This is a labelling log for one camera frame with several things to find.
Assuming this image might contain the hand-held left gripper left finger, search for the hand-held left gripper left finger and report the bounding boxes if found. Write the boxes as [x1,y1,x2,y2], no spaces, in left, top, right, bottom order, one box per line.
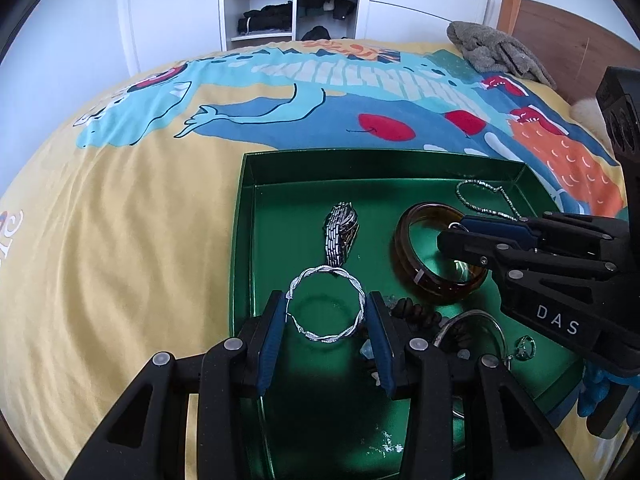
[62,290,291,480]

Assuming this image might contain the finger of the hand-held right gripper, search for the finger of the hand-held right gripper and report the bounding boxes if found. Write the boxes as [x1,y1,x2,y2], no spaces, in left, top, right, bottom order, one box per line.
[436,229,623,292]
[452,211,632,257]

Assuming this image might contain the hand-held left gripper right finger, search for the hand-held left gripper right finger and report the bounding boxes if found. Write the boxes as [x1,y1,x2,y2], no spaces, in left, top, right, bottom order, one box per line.
[364,290,586,480]

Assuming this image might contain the rhinestone chain necklace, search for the rhinestone chain necklace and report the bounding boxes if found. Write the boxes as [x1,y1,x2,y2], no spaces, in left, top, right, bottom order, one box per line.
[455,178,521,221]

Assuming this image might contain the thin silver hoop ring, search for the thin silver hoop ring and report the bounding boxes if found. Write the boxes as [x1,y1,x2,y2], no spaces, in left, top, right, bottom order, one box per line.
[432,309,516,369]

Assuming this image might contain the amber resin bangle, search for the amber resin bangle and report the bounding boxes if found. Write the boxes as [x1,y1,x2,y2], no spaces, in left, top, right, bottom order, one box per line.
[392,202,489,305]

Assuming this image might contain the large twisted silver bangle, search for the large twisted silver bangle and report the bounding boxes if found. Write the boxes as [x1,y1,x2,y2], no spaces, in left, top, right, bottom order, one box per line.
[284,264,366,345]

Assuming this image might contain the silver metal watch band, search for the silver metal watch band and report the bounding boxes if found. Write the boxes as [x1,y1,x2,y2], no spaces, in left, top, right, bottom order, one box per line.
[322,201,360,267]

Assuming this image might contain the green tray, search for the green tray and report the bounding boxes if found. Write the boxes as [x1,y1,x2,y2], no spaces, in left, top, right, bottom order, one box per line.
[227,148,589,480]

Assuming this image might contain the person's right hand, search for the person's right hand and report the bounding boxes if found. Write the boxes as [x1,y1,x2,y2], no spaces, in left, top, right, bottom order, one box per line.
[575,359,614,419]

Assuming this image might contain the grey fleece blanket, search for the grey fleece blanket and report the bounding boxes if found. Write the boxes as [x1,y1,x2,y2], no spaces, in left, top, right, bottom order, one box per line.
[446,20,557,90]

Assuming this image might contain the yellow dinosaur print bedspread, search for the yellow dinosaur print bedspread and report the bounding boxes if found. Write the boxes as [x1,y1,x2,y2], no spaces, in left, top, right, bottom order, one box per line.
[0,40,640,480]

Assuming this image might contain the wooden headboard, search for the wooden headboard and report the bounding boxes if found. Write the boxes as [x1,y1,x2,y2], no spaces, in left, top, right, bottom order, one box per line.
[497,0,640,107]

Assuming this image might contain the folded black clothes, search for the folded black clothes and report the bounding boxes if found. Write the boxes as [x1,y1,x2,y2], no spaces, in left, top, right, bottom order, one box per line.
[237,2,294,34]

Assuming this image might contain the white door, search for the white door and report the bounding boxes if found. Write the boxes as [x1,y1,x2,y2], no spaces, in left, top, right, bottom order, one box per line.
[117,0,224,77]

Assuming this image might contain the dark beaded bracelet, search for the dark beaded bracelet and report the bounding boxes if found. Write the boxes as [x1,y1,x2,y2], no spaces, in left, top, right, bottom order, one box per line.
[360,297,474,387]

